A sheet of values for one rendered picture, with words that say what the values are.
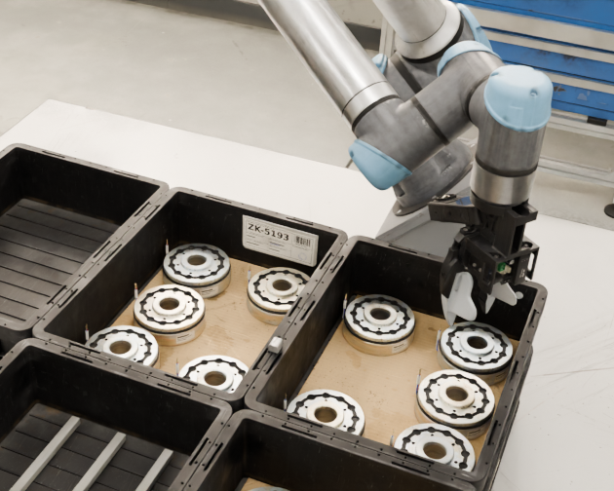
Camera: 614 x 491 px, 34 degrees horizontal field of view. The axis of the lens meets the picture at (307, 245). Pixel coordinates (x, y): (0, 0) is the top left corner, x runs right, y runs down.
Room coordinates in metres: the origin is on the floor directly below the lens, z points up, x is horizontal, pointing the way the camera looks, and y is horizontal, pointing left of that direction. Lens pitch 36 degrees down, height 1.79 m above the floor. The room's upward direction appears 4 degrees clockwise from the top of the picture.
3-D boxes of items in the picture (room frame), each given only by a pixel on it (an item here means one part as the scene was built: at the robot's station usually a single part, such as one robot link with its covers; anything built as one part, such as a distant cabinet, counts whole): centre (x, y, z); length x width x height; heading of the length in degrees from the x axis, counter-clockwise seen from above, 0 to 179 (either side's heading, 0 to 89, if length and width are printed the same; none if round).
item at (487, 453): (0.99, -0.14, 0.92); 0.40 x 0.30 x 0.02; 160
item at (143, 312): (1.11, 0.19, 0.86); 0.10 x 0.10 x 0.01
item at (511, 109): (1.04, -0.23, 1.24); 0.09 x 0.08 x 0.11; 17
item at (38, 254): (1.20, 0.42, 0.87); 0.40 x 0.30 x 0.11; 160
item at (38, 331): (1.09, 0.14, 0.92); 0.40 x 0.30 x 0.02; 160
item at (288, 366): (0.99, -0.14, 0.87); 0.40 x 0.30 x 0.11; 160
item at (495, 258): (1.03, -0.24, 1.08); 0.09 x 0.08 x 0.12; 33
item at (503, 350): (1.07, -0.25, 0.86); 0.10 x 0.10 x 0.01
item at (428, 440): (0.86, -0.17, 0.86); 0.05 x 0.05 x 0.01
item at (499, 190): (1.04, -0.23, 1.16); 0.08 x 0.08 x 0.05
